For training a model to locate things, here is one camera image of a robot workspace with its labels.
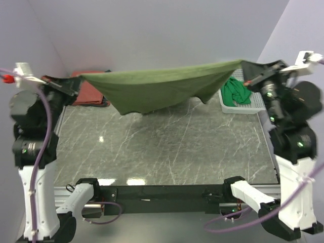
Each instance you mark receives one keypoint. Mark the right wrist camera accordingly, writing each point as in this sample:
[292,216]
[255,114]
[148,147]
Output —
[304,64]

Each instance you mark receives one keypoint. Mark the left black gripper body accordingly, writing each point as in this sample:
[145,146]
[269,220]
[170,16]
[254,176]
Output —
[57,94]

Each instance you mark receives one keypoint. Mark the folded red tank top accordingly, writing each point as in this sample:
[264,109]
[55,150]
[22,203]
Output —
[89,96]

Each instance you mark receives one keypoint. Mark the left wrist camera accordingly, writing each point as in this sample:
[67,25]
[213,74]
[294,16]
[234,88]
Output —
[22,77]

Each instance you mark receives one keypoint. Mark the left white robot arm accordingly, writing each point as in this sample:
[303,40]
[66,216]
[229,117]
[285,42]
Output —
[36,114]

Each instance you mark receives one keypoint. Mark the olive green graphic tank top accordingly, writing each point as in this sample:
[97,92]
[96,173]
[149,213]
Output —
[144,91]

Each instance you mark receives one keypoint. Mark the bright green tank top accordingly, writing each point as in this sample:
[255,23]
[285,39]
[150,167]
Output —
[234,92]

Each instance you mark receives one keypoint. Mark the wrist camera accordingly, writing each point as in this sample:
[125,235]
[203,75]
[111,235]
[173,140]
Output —
[304,64]
[22,77]

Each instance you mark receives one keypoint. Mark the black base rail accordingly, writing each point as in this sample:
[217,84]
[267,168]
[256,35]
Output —
[147,199]

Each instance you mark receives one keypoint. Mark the white plastic basket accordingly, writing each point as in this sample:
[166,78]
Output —
[256,105]

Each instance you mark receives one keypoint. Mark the aluminium frame rail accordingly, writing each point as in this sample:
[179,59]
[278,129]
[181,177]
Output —
[61,195]

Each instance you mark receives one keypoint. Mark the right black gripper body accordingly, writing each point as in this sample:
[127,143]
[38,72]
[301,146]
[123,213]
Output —
[271,78]

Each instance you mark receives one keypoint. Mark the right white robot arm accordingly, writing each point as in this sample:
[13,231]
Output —
[295,149]

